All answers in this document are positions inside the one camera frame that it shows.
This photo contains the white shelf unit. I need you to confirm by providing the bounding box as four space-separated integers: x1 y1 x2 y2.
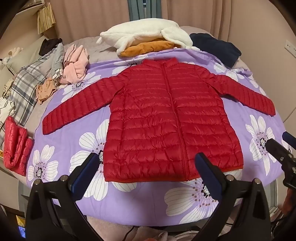
13 0 50 18

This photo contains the white plush dog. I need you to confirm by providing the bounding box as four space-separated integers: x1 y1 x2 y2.
0 55 12 69

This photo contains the grey plaid pillow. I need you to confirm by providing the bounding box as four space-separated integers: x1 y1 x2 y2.
10 56 58 127

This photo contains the small printed cloth pile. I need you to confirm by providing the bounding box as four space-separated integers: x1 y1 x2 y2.
2 77 16 97

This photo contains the red orange cloth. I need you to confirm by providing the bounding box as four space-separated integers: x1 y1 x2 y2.
285 188 296 232

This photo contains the beige fringed hanging cloth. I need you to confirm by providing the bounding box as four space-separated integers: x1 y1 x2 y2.
37 3 57 34

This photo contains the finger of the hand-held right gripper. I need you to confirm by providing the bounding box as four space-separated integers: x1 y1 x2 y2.
265 138 296 172
282 132 296 154

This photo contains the red down jacket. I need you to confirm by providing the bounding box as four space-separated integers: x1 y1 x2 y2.
3 116 35 176
42 58 276 182

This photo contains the blue grey window curtain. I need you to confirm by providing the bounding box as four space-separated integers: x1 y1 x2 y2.
128 0 162 24

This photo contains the small beige cloth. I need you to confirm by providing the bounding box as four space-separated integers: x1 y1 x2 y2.
36 77 58 105

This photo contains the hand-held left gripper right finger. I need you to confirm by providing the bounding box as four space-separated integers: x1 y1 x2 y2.
195 152 271 241

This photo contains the pink garment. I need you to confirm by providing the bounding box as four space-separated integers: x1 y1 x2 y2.
60 44 89 84

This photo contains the white fleece garment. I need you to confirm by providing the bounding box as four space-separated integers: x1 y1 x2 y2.
97 17 199 56

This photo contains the orange garment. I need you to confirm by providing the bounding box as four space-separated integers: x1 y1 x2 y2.
120 40 176 57

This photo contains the white wall power strip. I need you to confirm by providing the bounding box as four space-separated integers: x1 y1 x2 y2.
285 40 296 56

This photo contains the grey garment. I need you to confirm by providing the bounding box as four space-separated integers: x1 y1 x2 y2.
38 43 65 80

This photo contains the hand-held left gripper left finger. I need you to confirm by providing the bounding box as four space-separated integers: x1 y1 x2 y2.
25 152 100 241

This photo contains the pale plain pillow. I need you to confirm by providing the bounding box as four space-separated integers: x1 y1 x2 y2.
6 37 47 75

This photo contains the beige curtain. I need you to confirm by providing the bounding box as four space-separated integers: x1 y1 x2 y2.
159 0 232 40
55 0 130 44

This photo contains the person's pink clothing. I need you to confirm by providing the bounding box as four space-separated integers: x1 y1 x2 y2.
87 215 204 241

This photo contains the folded red down jacket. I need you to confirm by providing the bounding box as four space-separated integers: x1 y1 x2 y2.
3 116 35 176

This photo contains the black garment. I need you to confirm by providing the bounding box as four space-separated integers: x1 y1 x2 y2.
39 38 63 56

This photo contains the white power cable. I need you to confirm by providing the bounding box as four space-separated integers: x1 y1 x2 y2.
276 97 296 123

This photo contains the blue yellow box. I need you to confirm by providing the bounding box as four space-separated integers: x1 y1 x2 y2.
16 215 26 239

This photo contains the purple floral blanket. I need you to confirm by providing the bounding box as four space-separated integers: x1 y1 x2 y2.
24 49 293 229

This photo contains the navy garment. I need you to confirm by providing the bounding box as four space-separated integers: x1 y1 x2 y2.
190 33 242 68

